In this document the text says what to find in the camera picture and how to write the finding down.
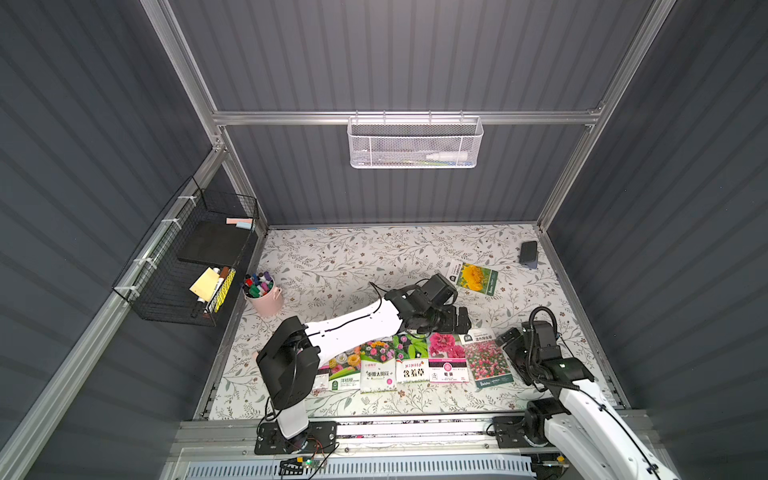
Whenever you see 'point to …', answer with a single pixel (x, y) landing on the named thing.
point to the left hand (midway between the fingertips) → (462, 332)
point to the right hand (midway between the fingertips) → (506, 349)
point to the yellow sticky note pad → (205, 284)
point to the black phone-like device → (528, 255)
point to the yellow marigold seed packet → (472, 277)
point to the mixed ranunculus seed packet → (342, 372)
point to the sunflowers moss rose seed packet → (378, 371)
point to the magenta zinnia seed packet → (447, 358)
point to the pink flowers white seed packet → (488, 363)
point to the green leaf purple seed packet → (412, 358)
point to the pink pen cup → (264, 298)
